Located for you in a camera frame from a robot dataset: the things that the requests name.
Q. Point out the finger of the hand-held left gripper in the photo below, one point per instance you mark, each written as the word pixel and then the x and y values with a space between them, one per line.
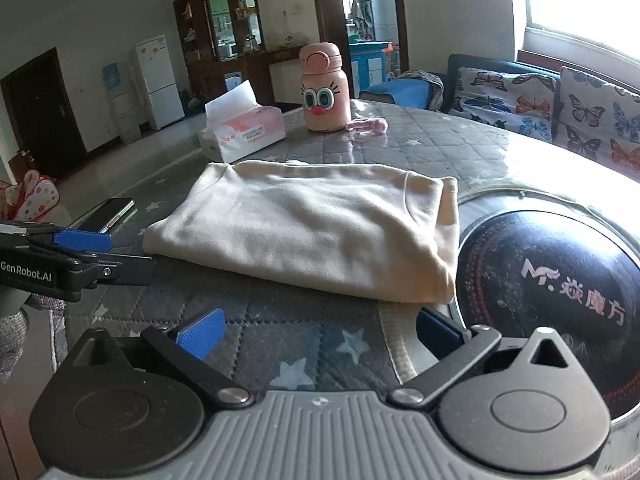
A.
pixel 125 269
pixel 82 240

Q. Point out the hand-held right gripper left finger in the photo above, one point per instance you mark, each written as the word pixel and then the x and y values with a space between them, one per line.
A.
pixel 202 334

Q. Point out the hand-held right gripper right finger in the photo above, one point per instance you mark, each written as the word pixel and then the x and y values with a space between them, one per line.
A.
pixel 440 330

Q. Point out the cream knit garment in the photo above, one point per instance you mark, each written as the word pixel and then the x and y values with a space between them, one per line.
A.
pixel 300 220

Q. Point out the person's left hand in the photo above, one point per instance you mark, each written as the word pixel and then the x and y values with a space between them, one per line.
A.
pixel 12 340

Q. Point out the black smartphone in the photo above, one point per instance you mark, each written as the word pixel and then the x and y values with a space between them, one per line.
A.
pixel 107 215

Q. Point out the black round induction cooker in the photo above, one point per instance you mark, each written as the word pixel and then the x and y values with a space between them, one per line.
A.
pixel 550 270

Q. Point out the dark wooden door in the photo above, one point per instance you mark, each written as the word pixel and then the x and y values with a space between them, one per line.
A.
pixel 40 115

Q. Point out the white water dispenser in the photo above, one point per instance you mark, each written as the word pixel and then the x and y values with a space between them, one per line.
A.
pixel 120 105

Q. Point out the white refrigerator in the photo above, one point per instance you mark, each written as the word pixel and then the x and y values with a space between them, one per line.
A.
pixel 160 80

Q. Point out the white tissue box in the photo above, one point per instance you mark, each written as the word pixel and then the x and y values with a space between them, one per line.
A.
pixel 245 130

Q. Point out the butterfly print cushion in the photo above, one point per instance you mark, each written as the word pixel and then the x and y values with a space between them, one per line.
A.
pixel 600 120
pixel 500 100

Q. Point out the blue blanket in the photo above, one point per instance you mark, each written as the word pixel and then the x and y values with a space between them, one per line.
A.
pixel 395 92

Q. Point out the dark wooden display cabinet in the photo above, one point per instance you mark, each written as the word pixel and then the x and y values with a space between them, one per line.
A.
pixel 260 67

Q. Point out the grey patterned cloth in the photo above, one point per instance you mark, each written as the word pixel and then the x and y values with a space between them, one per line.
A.
pixel 425 80

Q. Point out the pink cartoon face bottle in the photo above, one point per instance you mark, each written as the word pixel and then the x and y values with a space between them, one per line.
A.
pixel 322 90

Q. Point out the blue storage cabinet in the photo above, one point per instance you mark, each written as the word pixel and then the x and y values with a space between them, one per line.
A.
pixel 367 67

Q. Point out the dark blue sofa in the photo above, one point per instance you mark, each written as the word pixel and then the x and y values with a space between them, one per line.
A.
pixel 500 62

